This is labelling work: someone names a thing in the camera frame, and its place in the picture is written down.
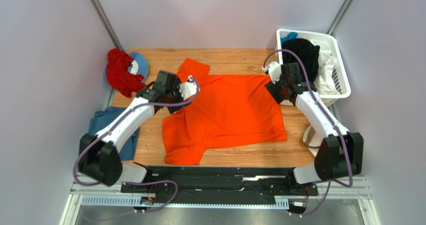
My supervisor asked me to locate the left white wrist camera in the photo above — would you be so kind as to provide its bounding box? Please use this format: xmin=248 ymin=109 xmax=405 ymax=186
xmin=178 ymin=75 xmax=199 ymax=101

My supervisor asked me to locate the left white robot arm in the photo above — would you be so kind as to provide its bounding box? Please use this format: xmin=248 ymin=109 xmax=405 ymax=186
xmin=72 ymin=70 xmax=200 ymax=186

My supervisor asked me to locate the folded blue t shirt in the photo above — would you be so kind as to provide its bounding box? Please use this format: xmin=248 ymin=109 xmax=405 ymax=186
xmin=87 ymin=106 xmax=140 ymax=161

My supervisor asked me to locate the red t shirt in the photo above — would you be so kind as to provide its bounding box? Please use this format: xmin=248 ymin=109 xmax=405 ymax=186
xmin=106 ymin=48 xmax=146 ymax=98

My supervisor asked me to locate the beige bear cap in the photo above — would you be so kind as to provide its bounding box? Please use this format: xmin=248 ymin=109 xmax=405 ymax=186
xmin=302 ymin=124 xmax=322 ymax=157

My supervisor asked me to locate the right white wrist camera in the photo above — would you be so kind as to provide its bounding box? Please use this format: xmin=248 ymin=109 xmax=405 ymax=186
xmin=262 ymin=61 xmax=282 ymax=84

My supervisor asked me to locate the black t shirt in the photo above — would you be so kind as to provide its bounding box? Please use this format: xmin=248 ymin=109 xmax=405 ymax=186
xmin=281 ymin=38 xmax=321 ymax=82

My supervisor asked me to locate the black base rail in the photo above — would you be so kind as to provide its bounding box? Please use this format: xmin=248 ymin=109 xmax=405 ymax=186
xmin=120 ymin=165 xmax=319 ymax=205

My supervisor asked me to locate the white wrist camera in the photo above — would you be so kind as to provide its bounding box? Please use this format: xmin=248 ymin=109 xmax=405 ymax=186
xmin=178 ymin=75 xmax=199 ymax=101
xmin=262 ymin=61 xmax=282 ymax=84

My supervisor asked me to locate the light blue cap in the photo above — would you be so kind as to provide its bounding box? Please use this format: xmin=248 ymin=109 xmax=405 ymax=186
xmin=103 ymin=52 xmax=148 ymax=82

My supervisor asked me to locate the orange t shirt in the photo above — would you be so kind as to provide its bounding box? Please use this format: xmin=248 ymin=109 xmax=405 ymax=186
xmin=162 ymin=58 xmax=288 ymax=166

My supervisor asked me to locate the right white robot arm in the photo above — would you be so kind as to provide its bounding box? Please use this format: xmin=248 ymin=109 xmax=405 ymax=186
xmin=262 ymin=61 xmax=364 ymax=187

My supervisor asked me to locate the teal blue garment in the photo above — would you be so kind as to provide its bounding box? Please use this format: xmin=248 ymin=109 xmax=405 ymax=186
xmin=280 ymin=32 xmax=298 ymax=45

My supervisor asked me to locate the white t shirt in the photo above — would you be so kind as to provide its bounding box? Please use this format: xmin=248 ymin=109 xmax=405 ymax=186
xmin=306 ymin=39 xmax=340 ymax=95

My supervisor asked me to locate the white laundry basket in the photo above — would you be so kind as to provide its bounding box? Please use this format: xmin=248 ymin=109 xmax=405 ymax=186
xmin=276 ymin=29 xmax=351 ymax=107

